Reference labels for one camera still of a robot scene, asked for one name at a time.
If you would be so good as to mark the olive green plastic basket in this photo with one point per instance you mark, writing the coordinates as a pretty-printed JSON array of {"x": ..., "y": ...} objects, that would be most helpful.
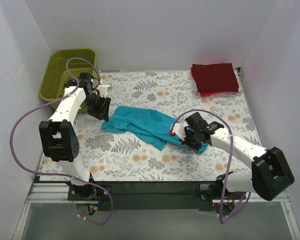
[{"x": 56, "y": 76}]

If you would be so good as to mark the teal t shirt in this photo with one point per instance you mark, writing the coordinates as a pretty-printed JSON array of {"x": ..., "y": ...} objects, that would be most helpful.
[{"x": 149, "y": 125}]

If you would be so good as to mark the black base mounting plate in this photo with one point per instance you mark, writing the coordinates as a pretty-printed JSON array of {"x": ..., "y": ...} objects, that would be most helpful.
[{"x": 163, "y": 195}]

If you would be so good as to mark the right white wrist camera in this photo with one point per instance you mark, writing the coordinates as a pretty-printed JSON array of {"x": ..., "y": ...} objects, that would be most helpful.
[{"x": 178, "y": 130}]

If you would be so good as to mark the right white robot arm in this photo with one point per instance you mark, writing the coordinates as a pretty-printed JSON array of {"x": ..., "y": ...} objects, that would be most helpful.
[{"x": 270, "y": 173}]

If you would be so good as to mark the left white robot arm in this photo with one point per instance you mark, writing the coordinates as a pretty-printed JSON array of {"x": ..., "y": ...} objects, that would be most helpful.
[{"x": 58, "y": 137}]

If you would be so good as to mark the pink folded t shirt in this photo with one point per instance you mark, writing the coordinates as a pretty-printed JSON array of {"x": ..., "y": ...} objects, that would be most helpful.
[{"x": 220, "y": 92}]

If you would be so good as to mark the aluminium frame rail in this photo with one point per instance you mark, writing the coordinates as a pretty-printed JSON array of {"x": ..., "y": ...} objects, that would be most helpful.
[{"x": 48, "y": 193}]

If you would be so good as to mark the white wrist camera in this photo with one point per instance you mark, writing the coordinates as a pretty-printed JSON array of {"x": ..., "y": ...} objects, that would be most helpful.
[
  {"x": 178, "y": 130},
  {"x": 103, "y": 90}
]

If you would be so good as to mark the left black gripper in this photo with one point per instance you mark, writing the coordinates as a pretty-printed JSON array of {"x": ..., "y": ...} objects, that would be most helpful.
[{"x": 98, "y": 106}]

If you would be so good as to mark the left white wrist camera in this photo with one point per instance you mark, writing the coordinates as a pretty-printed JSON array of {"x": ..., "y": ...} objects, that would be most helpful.
[{"x": 103, "y": 90}]

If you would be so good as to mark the floral patterned table mat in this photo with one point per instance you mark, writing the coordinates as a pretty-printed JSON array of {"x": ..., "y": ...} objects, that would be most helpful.
[{"x": 124, "y": 157}]

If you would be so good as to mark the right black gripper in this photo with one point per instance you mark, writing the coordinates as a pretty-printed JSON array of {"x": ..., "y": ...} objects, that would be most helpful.
[{"x": 190, "y": 139}]

